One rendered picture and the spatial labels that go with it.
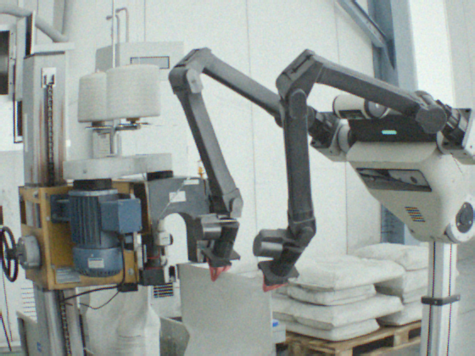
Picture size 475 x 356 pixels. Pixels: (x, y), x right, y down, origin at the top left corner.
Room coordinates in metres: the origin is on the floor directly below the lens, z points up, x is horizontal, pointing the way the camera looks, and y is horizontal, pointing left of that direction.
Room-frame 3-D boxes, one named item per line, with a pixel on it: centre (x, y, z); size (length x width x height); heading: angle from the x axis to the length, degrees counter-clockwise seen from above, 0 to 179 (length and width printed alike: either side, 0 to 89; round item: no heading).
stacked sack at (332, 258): (6.01, -0.48, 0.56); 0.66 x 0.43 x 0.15; 120
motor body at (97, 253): (2.62, 0.40, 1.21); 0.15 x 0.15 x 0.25
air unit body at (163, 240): (2.84, 0.22, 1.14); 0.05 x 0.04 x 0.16; 122
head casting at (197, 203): (3.05, 0.24, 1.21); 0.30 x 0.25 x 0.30; 32
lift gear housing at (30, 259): (2.72, 0.66, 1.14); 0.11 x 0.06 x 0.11; 32
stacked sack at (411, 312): (6.02, -1.22, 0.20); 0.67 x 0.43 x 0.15; 122
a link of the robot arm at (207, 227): (2.62, 0.05, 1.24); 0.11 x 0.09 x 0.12; 122
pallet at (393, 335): (6.02, -0.84, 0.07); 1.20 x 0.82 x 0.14; 124
